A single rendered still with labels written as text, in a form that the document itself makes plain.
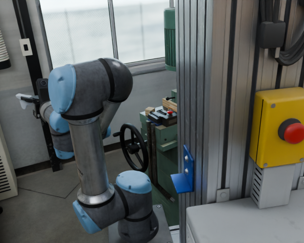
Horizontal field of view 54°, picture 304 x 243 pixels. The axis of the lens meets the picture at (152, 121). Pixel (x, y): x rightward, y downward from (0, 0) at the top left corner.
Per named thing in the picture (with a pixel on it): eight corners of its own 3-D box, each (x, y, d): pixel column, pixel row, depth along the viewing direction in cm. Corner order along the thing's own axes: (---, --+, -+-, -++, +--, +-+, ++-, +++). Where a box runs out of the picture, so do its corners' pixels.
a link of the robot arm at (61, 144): (88, 153, 115) (84, 127, 110) (60, 163, 109) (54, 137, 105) (80, 144, 121) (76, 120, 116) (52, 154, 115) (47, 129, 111)
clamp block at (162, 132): (145, 135, 166) (145, 120, 162) (165, 128, 172) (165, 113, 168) (160, 145, 155) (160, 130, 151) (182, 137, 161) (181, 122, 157)
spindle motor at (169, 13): (158, 68, 168) (156, 8, 154) (184, 62, 176) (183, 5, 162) (178, 74, 154) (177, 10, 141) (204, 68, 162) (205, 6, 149)
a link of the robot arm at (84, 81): (130, 223, 100) (112, 61, 76) (89, 246, 92) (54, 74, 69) (113, 204, 109) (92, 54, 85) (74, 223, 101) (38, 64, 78)
